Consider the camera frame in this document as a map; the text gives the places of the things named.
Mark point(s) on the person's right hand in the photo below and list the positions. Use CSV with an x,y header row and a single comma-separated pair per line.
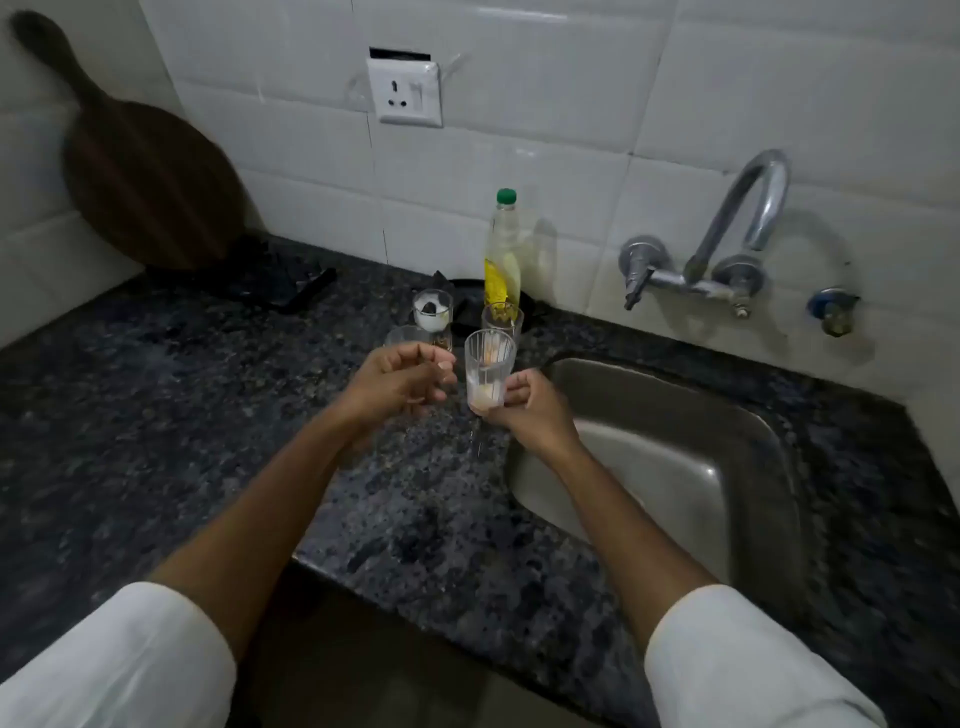
x,y
540,416

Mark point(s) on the person's left hand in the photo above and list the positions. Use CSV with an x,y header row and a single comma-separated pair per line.
x,y
397,382

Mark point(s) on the black tray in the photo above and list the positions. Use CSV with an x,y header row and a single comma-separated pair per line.
x,y
262,281

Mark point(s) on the chrome wall faucet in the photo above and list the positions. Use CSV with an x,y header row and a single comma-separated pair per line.
x,y
739,276

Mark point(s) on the person's right forearm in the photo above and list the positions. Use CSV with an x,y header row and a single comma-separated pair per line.
x,y
622,540

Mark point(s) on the person's left forearm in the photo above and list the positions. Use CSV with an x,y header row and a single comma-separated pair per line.
x,y
262,525

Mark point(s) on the black frying pan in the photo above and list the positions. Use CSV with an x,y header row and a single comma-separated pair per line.
x,y
469,300

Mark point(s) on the stainless steel sink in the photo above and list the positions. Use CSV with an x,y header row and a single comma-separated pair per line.
x,y
675,480

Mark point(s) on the green capped oil bottle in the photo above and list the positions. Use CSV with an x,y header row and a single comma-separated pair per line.
x,y
502,255

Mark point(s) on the black dish under bottle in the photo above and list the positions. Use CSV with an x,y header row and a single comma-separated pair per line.
x,y
735,667

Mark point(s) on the round wooden cutting board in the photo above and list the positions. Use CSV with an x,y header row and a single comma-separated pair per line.
x,y
150,180

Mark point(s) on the white shirt sleeve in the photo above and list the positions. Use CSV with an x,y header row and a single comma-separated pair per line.
x,y
112,660

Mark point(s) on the white wall socket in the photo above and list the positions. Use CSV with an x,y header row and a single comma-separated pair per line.
x,y
405,94

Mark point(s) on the blue wall valve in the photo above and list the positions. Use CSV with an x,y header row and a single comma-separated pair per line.
x,y
834,307

